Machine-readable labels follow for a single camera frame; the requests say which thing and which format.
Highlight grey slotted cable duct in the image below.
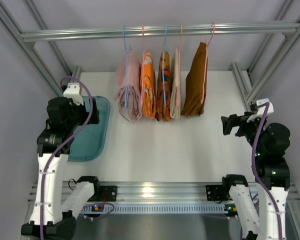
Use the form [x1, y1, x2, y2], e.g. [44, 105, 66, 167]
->
[37, 202, 231, 215]

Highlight teal plastic basket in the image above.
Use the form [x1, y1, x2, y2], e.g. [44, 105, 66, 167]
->
[68, 96, 111, 162]

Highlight pink wire hanger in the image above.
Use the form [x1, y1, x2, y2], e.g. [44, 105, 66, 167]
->
[200, 21, 216, 105]
[140, 25, 146, 108]
[176, 23, 183, 107]

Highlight orange white tie-dye trousers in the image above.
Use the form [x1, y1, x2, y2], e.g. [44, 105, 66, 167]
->
[140, 51, 156, 119]

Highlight aluminium hanging rail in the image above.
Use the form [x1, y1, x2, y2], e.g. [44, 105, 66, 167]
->
[20, 20, 300, 43]

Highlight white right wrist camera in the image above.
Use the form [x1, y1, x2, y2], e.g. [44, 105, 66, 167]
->
[249, 98, 274, 120]

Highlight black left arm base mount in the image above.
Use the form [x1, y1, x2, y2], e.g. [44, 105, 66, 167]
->
[89, 185, 118, 202]

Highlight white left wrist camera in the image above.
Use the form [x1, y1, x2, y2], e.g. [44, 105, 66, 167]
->
[63, 82, 84, 106]

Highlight beige trousers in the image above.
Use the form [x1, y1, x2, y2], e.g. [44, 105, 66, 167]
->
[170, 47, 181, 120]

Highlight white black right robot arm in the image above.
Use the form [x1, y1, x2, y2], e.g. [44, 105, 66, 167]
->
[221, 112, 291, 240]

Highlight orange brown patterned trousers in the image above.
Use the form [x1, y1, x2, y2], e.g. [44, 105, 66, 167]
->
[155, 51, 172, 122]

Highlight aluminium left frame strut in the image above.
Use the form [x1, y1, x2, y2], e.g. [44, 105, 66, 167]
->
[0, 0, 73, 96]

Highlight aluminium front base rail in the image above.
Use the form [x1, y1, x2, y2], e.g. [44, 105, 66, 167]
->
[27, 181, 300, 204]

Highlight blue wire hanger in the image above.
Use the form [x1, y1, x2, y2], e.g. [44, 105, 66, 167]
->
[161, 23, 168, 107]
[122, 25, 131, 109]

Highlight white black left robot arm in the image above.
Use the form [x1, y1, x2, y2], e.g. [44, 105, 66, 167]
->
[21, 96, 100, 240]

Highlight pink trousers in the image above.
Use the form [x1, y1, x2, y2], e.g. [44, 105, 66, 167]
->
[114, 49, 143, 122]

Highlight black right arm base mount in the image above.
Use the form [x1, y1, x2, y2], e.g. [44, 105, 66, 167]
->
[205, 184, 230, 204]

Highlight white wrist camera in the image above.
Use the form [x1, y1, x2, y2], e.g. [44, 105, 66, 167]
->
[63, 82, 84, 106]
[249, 98, 274, 120]

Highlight aluminium frame strut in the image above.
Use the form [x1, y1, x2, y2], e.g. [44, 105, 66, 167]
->
[230, 15, 300, 111]
[0, 0, 73, 96]

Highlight aluminium right frame strut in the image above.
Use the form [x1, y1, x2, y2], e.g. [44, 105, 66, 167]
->
[230, 15, 300, 111]

